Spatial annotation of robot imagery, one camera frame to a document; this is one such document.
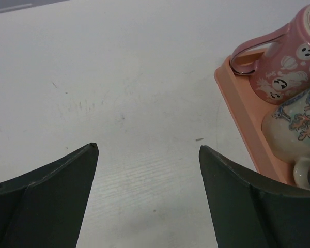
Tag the cream dragon pattern mug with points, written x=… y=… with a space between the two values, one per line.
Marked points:
x=287 y=132

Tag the pink ghost pattern mug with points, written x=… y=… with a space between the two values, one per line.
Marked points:
x=283 y=70

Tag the salmon pink plastic tray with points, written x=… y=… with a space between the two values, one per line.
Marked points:
x=248 y=111

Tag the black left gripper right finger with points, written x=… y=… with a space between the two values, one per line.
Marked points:
x=251 y=210

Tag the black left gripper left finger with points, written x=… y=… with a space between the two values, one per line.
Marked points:
x=46 y=207

